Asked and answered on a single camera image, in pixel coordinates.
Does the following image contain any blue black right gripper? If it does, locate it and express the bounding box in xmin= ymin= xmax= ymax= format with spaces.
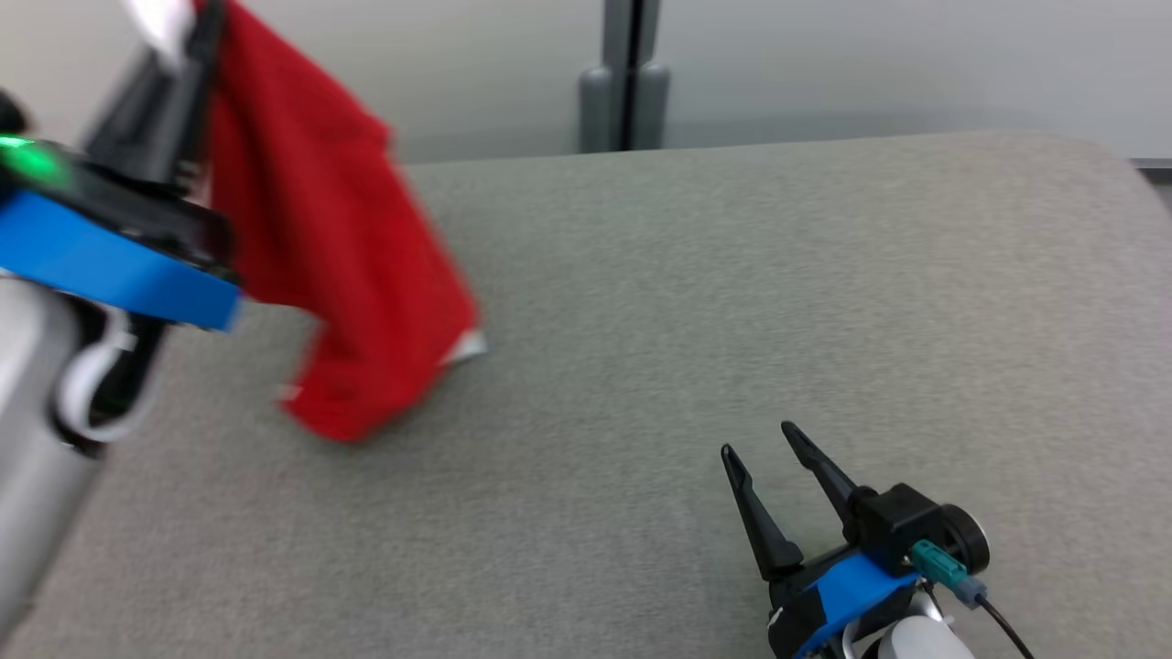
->
xmin=721 ymin=421 xmax=993 ymax=659

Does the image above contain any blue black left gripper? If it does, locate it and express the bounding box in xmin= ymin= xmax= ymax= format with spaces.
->
xmin=0 ymin=0 xmax=244 ymax=332

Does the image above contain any red and white jersey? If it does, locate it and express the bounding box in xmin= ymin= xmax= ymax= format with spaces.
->
xmin=124 ymin=0 xmax=488 ymax=443

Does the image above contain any teal right camera plug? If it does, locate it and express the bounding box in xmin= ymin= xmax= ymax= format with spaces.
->
xmin=910 ymin=539 xmax=989 ymax=610

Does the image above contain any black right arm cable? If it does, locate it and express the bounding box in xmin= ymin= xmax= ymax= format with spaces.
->
xmin=975 ymin=593 xmax=1037 ymax=659

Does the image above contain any grey partition post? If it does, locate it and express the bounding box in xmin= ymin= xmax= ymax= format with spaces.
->
xmin=578 ymin=0 xmax=672 ymax=153

